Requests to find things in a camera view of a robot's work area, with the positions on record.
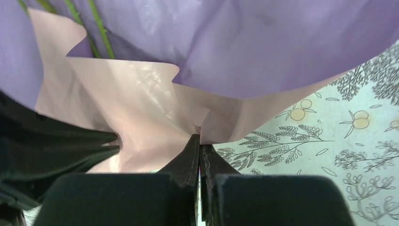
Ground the floral table cloth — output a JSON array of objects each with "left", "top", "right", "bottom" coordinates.
[{"left": 215, "top": 43, "right": 399, "bottom": 226}]

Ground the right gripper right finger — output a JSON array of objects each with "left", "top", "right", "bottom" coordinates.
[{"left": 199, "top": 145, "right": 354, "bottom": 226}]

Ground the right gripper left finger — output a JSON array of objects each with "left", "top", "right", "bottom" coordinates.
[{"left": 34, "top": 135, "right": 200, "bottom": 226}]

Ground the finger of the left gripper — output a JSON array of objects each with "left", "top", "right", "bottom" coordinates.
[
  {"left": 0, "top": 92, "right": 120, "bottom": 155},
  {"left": 0, "top": 145, "right": 120, "bottom": 209}
]

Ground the yellow flower stem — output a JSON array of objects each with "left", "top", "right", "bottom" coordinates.
[{"left": 17, "top": 0, "right": 58, "bottom": 16}]

